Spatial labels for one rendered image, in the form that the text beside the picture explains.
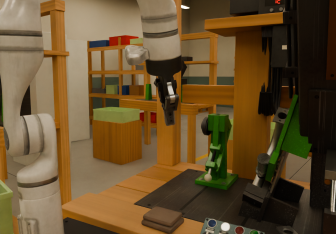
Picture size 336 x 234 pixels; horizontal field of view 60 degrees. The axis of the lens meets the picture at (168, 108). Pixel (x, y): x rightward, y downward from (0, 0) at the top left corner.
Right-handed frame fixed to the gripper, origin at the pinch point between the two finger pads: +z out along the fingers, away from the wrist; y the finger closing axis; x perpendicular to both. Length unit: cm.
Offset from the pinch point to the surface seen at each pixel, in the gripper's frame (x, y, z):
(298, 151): -34.8, 1.1, 18.3
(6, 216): 51, 21, 35
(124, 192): 15, 32, 45
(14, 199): 140, 215, 175
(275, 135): -36.9, 15.9, 22.0
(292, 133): -34.2, 3.6, 13.9
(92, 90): 79, 687, 236
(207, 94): -31, 65, 25
